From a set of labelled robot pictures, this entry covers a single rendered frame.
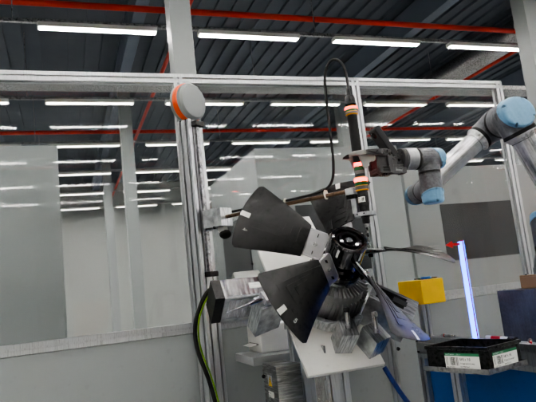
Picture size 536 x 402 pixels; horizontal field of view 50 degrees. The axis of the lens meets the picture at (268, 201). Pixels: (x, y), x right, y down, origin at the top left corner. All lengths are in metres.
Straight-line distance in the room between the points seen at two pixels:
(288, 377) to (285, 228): 0.52
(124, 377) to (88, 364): 0.14
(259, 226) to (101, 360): 0.87
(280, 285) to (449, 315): 1.41
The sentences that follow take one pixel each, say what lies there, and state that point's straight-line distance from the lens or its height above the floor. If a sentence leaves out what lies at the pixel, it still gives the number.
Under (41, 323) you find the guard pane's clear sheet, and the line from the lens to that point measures 2.36.
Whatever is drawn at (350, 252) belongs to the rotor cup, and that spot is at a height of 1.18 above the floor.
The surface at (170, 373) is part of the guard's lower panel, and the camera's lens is 2.39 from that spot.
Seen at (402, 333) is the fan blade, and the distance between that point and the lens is 1.64.
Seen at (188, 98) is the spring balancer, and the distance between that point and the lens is 2.37.
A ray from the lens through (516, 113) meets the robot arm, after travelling 2.16.
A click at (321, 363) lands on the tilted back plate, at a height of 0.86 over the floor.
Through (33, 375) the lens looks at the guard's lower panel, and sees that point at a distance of 2.36.
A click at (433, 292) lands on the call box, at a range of 2.26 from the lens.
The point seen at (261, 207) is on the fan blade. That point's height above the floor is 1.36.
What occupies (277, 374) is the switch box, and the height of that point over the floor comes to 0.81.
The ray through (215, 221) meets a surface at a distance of 2.20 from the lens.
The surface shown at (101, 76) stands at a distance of 2.53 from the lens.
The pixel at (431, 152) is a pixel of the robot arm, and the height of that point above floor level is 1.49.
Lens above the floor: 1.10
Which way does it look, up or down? 9 degrees up
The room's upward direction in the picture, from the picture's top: 6 degrees counter-clockwise
